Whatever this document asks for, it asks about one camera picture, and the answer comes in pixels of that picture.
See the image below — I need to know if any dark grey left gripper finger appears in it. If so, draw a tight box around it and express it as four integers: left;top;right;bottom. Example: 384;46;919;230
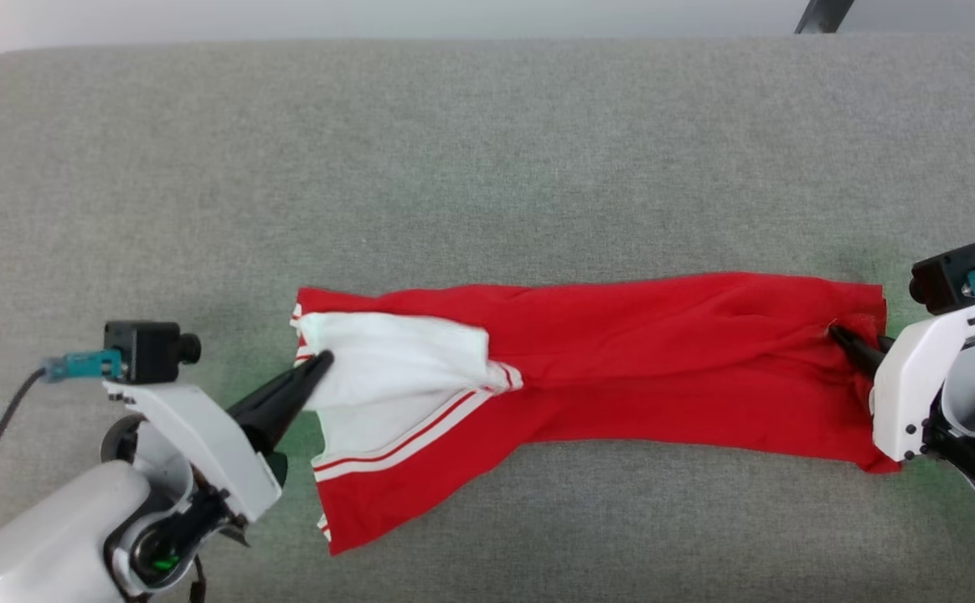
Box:
245;368;331;455
226;349;336;430

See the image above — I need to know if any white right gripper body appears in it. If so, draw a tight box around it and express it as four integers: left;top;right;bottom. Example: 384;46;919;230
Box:
870;294;975;464

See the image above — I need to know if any red white basketball jersey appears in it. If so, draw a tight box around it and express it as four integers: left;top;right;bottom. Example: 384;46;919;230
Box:
289;271;903;556

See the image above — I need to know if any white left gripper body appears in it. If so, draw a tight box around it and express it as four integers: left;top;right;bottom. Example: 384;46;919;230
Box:
102;381;284;523

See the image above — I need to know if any dark metal stand leg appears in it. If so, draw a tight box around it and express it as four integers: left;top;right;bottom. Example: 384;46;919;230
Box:
793;0;858;35

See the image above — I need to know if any left camera cable teal plug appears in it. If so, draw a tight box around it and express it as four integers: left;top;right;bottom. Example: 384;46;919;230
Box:
0;350;125;466

